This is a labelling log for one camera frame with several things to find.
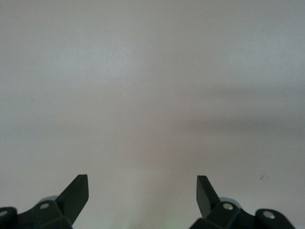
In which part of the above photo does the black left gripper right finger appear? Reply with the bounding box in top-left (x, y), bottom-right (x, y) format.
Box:
top-left (189, 175), bottom-right (296, 229)

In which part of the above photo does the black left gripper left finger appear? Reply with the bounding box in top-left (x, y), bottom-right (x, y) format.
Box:
top-left (0, 174), bottom-right (90, 229)

